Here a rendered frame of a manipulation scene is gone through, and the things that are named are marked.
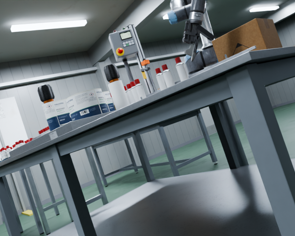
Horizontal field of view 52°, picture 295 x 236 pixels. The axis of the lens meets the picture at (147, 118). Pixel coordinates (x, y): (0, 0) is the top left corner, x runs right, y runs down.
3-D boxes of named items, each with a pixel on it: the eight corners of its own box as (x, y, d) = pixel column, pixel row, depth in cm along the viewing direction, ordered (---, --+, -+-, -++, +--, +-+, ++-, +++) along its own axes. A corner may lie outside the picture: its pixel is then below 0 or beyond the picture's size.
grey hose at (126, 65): (130, 86, 228) (121, 60, 229) (133, 86, 231) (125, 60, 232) (133, 85, 226) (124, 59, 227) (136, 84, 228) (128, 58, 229)
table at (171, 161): (101, 188, 534) (87, 145, 536) (138, 172, 579) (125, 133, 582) (178, 184, 353) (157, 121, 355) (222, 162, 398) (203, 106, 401)
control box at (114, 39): (116, 62, 228) (108, 38, 228) (137, 55, 231) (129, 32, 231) (117, 58, 218) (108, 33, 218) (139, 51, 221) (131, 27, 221)
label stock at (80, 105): (101, 114, 152) (92, 87, 152) (67, 127, 157) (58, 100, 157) (114, 113, 171) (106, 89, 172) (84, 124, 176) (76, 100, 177)
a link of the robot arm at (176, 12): (166, -5, 213) (165, 10, 171) (181, -11, 210) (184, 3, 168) (172, 11, 218) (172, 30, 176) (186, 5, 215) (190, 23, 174)
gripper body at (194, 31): (181, 43, 170) (185, 21, 168) (197, 46, 170) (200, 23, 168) (183, 42, 162) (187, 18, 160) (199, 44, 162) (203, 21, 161)
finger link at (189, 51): (183, 60, 167) (186, 43, 166) (194, 62, 167) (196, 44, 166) (183, 60, 164) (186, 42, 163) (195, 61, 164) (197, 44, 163)
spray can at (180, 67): (182, 92, 182) (171, 59, 183) (187, 90, 186) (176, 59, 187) (188, 89, 179) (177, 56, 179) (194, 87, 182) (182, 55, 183)
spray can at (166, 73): (168, 97, 191) (158, 66, 191) (173, 96, 195) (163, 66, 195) (174, 95, 187) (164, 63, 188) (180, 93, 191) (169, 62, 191)
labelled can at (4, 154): (-3, 167, 388) (-7, 152, 389) (39, 154, 428) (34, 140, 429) (10, 162, 356) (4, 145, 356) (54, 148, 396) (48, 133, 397)
